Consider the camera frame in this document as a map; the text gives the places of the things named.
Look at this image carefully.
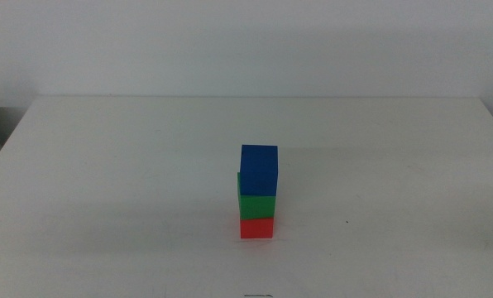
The blue cube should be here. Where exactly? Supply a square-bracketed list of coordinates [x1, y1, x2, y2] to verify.
[239, 143, 280, 198]

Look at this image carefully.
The green cube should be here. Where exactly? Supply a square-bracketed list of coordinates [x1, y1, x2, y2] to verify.
[236, 171, 277, 221]

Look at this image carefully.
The red cube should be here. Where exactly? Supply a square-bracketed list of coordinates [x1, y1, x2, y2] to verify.
[239, 216, 275, 240]

